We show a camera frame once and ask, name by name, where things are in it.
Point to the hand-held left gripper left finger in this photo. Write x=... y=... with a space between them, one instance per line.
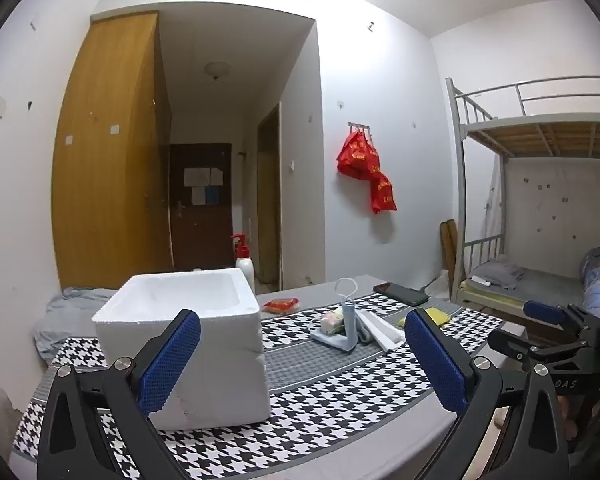
x=172 y=360

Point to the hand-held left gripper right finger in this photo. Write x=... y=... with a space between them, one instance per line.
x=435 y=360

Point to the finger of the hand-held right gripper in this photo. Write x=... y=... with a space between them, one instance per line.
x=545 y=311
x=515 y=345

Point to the yellow sponge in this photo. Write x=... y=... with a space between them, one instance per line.
x=440 y=316

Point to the white foam box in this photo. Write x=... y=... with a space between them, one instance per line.
x=220 y=360

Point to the green packet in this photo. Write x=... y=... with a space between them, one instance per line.
x=331 y=322

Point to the grey bed sheet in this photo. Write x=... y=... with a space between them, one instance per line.
x=550 y=287

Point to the blue patterned bedding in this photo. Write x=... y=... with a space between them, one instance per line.
x=591 y=280

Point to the grey folded clothes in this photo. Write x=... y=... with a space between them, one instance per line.
x=502 y=272

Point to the small white tube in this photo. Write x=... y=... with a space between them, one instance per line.
x=481 y=281

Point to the black smartphone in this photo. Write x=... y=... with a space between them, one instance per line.
x=400 y=294

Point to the white plastic bag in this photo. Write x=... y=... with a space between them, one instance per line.
x=437 y=285

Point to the wooden boards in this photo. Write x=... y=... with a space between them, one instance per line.
x=450 y=250

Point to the houndstooth tablecloth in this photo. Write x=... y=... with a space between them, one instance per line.
x=330 y=400

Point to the grey cloth bundle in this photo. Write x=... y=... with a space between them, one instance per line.
x=65 y=315

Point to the white pump lotion bottle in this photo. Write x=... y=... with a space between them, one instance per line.
x=244 y=267

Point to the red snack packet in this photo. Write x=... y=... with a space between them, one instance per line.
x=280 y=306

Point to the white hanging cloth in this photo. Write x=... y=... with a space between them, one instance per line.
x=494 y=195

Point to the dark brown door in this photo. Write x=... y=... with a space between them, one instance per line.
x=200 y=230

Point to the small white paper notice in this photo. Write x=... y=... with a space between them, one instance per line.
x=198 y=195

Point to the blue paper notice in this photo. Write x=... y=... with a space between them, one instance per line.
x=213 y=195

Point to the metal bunk bed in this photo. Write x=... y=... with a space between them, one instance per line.
x=462 y=160

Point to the red printed plastic bag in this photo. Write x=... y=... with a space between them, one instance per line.
x=384 y=195
x=357 y=157

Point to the wide white paper notice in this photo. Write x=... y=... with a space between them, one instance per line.
x=203 y=176

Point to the wooden wardrobe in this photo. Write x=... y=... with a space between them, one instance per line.
x=105 y=160

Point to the ceiling lamp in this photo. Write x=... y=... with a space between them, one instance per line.
x=217 y=69

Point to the wooden door frame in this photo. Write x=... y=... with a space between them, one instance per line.
x=269 y=200

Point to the wall hook rack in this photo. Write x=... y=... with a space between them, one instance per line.
x=360 y=126

